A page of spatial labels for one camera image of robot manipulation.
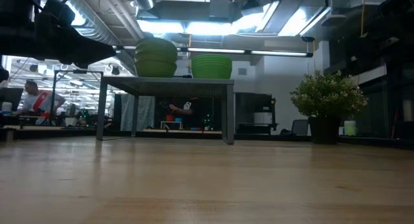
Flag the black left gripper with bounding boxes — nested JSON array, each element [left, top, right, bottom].
[[0, 0, 116, 69]]

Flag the person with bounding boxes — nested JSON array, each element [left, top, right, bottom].
[[168, 96, 195, 129], [14, 80, 67, 126]]

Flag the black monitor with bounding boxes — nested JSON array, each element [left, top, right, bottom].
[[0, 87, 24, 112]]

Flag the grey curtain cloth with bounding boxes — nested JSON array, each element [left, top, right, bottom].
[[120, 94, 156, 131]]

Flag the grey perforated metal shelf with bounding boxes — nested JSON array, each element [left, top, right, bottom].
[[96, 76, 235, 145]]

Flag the small white stool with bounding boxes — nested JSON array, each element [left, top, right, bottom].
[[160, 120, 183, 130]]

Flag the black cabinet with white box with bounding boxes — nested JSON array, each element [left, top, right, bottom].
[[234, 92, 279, 135]]

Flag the long ceiling light bar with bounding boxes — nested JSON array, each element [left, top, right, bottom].
[[111, 45, 314, 58]]

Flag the black office chair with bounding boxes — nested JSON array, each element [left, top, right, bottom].
[[279, 118, 310, 136]]

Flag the potted plant white flowers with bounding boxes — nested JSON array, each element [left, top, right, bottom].
[[289, 69, 369, 144]]

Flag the pale green cylindrical canister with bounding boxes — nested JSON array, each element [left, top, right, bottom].
[[343, 120, 357, 137]]

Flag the black metal frame stand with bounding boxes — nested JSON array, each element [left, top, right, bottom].
[[50, 69, 104, 127]]

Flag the yellow extension cable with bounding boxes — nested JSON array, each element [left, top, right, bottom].
[[360, 3, 366, 38]]

